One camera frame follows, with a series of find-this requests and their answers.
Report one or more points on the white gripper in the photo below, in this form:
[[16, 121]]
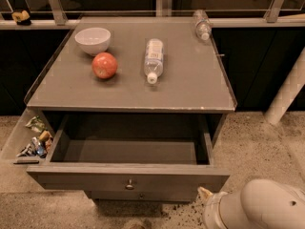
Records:
[[212, 209]]

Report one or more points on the grey top drawer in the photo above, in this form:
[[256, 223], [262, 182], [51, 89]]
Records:
[[158, 152]]

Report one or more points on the metal drawer knob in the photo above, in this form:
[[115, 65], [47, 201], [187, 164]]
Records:
[[129, 185]]

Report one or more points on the lower drawer front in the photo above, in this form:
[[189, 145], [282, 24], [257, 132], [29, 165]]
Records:
[[142, 196]]

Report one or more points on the grey cabinet with glass top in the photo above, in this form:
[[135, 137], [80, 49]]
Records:
[[193, 80]]

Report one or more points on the clear water bottle centre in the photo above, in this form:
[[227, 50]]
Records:
[[154, 60]]

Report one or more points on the clear water bottle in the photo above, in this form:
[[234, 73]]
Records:
[[202, 25], [154, 60]]

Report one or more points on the red apple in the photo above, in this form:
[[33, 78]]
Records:
[[104, 65]]

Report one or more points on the clear water bottle rear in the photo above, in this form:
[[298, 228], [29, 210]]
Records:
[[202, 25]]

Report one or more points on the brown snack packet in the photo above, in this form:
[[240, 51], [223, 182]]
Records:
[[46, 139]]

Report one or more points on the blue silver snack packet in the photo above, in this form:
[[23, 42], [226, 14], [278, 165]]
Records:
[[34, 148]]

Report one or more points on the clear side bin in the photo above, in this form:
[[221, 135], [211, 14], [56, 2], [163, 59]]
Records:
[[19, 138]]

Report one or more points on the green snack packet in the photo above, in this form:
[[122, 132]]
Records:
[[36, 124]]

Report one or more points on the white ceramic bowl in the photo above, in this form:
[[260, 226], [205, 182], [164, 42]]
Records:
[[93, 40]]

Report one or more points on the metal railing with glass panels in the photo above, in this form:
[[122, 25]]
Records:
[[222, 13]]

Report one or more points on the small tan toy on ledge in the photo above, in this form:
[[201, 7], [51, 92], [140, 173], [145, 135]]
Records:
[[21, 17]]

